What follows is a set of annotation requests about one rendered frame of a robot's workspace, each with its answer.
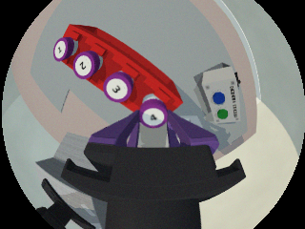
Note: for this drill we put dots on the purple screw cap with white numbered dot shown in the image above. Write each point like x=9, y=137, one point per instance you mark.
x=118, y=87

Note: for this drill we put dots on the purple screw cap with white number 2 dot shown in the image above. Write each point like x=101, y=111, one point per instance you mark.
x=86, y=64

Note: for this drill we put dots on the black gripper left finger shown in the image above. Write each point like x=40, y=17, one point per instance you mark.
x=118, y=133

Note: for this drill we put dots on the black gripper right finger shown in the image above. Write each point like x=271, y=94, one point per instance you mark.
x=188, y=133

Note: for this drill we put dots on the grey flat mat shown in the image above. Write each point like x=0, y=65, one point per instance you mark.
x=174, y=35

